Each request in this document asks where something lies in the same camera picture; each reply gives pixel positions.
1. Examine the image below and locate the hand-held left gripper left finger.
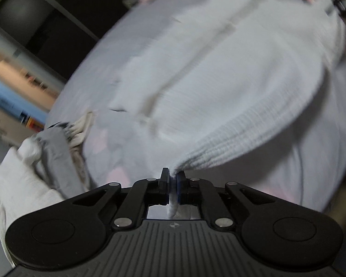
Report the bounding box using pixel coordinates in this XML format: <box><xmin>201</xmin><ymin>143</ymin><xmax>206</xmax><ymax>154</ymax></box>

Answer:
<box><xmin>72</xmin><ymin>167</ymin><xmax>170</xmax><ymax>231</ymax></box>

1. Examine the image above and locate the black wardrobe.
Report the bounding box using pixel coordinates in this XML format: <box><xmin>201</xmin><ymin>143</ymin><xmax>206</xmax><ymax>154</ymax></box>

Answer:
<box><xmin>0</xmin><ymin>0</ymin><xmax>133</xmax><ymax>81</ymax></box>

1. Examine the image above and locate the cream garment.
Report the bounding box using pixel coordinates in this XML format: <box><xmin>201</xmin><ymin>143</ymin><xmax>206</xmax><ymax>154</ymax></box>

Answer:
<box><xmin>66</xmin><ymin>112</ymin><xmax>94</xmax><ymax>153</ymax></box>

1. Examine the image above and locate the white crinkle cotton top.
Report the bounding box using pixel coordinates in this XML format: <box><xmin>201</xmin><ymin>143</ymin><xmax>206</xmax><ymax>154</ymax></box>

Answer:
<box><xmin>72</xmin><ymin>0</ymin><xmax>346</xmax><ymax>218</ymax></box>

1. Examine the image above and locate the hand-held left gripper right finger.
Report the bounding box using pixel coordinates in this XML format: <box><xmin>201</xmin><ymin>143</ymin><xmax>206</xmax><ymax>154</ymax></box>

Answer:
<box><xmin>176</xmin><ymin>171</ymin><xmax>273</xmax><ymax>230</ymax></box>

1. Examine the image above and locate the white crinkle cotton garment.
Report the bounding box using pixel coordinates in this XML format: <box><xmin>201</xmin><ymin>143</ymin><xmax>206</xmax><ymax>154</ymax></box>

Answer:
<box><xmin>0</xmin><ymin>138</ymin><xmax>67</xmax><ymax>269</ymax></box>

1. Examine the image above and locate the grey garment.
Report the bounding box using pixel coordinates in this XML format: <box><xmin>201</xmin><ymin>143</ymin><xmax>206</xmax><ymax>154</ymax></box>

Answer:
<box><xmin>36</xmin><ymin>127</ymin><xmax>87</xmax><ymax>199</ymax></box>

